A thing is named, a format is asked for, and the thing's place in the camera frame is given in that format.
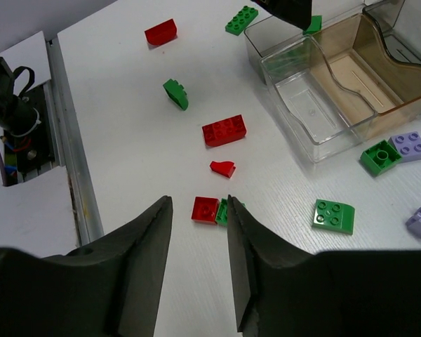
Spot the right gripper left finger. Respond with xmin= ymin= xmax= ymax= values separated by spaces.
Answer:
xmin=0 ymin=196 xmax=173 ymax=336

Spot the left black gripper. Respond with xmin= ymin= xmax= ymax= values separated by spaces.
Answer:
xmin=253 ymin=0 xmax=312 ymax=30

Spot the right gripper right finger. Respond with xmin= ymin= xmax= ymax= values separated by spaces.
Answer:
xmin=227 ymin=197 xmax=421 ymax=336

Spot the green 2x4 lego brick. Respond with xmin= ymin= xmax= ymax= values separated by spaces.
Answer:
xmin=225 ymin=6 xmax=258 ymax=36

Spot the green 2x2 sloped lego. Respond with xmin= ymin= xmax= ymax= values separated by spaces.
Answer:
xmin=312 ymin=199 xmax=355 ymax=235

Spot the red 2x2 lego brick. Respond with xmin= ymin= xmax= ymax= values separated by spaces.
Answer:
xmin=191 ymin=197 xmax=220 ymax=225

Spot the green curved lego brick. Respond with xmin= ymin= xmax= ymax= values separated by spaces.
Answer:
xmin=163 ymin=79 xmax=189 ymax=111

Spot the grey smoked container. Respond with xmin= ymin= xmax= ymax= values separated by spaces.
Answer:
xmin=362 ymin=0 xmax=421 ymax=64

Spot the amber tinted container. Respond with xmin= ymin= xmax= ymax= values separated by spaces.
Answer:
xmin=305 ymin=14 xmax=421 ymax=140

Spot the small red sloped lego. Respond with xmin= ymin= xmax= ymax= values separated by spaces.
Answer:
xmin=210 ymin=161 xmax=236 ymax=178

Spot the red lego brick left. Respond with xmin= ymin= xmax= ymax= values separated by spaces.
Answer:
xmin=145 ymin=18 xmax=178 ymax=46

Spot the red 2x4 lego brick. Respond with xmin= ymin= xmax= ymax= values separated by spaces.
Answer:
xmin=202 ymin=114 xmax=247 ymax=147

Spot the green upside-down 2x2 lego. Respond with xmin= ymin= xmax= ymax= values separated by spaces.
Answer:
xmin=359 ymin=140 xmax=403 ymax=177

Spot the lilac 2x2 lego brick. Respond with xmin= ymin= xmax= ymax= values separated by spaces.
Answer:
xmin=388 ymin=131 xmax=421 ymax=164

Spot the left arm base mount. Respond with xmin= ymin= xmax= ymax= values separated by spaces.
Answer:
xmin=0 ymin=85 xmax=57 ymax=186

